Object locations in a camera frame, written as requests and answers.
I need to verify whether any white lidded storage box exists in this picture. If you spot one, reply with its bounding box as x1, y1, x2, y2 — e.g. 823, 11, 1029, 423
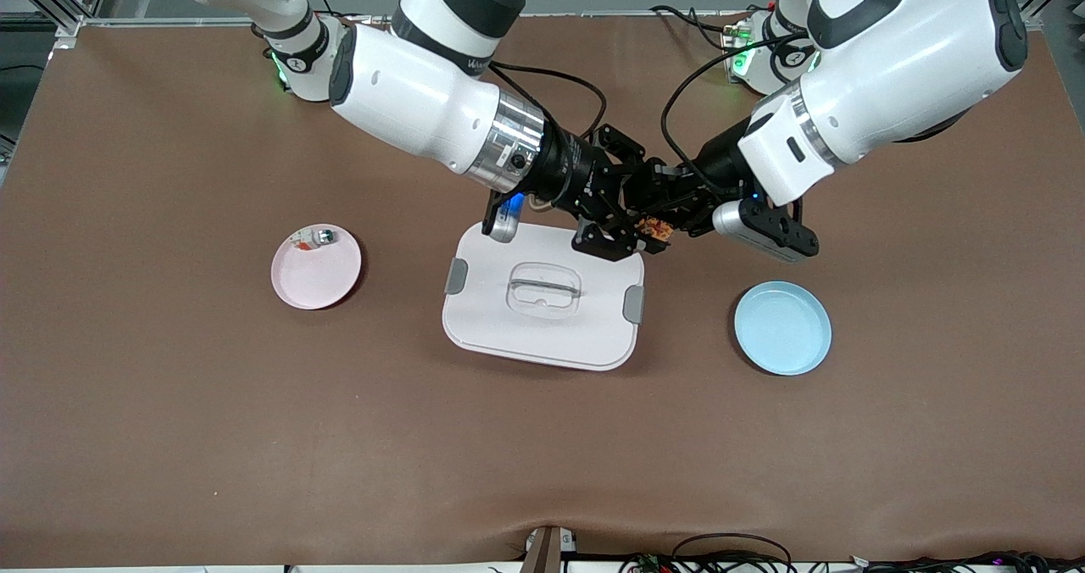
442, 220, 646, 372

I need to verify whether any light blue round plate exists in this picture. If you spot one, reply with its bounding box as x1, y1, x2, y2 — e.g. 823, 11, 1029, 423
734, 281, 833, 376

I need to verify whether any pink round plate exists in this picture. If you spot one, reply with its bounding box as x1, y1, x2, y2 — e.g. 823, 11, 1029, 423
270, 223, 363, 311

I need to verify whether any black cable bundle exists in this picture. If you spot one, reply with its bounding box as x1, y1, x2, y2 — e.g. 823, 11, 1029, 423
848, 549, 1085, 573
617, 532, 798, 573

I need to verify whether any metal mount bracket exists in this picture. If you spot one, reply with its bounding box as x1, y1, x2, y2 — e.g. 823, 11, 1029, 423
520, 525, 579, 573

